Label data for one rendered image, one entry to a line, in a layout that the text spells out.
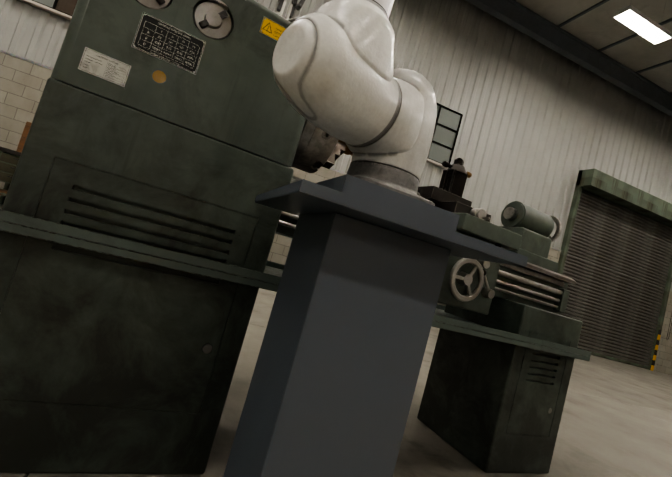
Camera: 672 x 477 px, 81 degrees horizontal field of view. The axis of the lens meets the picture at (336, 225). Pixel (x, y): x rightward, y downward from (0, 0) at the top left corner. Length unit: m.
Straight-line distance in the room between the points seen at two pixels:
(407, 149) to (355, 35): 0.24
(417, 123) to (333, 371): 0.49
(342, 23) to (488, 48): 10.46
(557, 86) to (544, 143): 1.57
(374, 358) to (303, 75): 0.50
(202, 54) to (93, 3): 0.25
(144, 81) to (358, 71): 0.59
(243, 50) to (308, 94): 0.52
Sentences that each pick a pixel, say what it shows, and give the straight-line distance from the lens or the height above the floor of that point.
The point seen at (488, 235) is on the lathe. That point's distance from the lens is 1.50.
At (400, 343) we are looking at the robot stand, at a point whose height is 0.53.
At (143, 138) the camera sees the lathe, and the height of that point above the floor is 0.80.
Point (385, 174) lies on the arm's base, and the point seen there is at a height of 0.84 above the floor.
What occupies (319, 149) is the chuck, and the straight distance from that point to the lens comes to 1.32.
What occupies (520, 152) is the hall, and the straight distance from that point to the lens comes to 11.04.
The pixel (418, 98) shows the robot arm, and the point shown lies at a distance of 0.83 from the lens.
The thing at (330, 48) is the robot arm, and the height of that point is 0.96.
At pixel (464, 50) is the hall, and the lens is 10.65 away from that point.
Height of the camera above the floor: 0.65
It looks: 5 degrees up
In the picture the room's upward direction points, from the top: 16 degrees clockwise
